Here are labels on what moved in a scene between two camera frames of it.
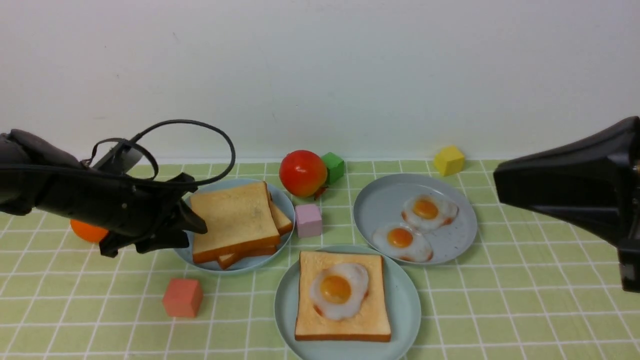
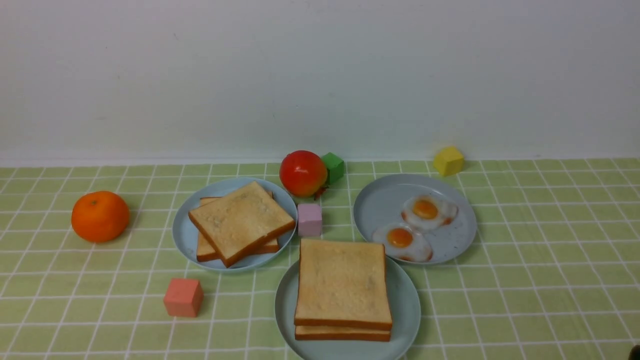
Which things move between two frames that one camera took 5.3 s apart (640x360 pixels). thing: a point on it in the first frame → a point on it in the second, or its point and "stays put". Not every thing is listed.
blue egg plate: [419, 219] stays put
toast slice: [237, 217] → [342, 284]
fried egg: [402, 241] stays put
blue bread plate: [281, 197] stays put
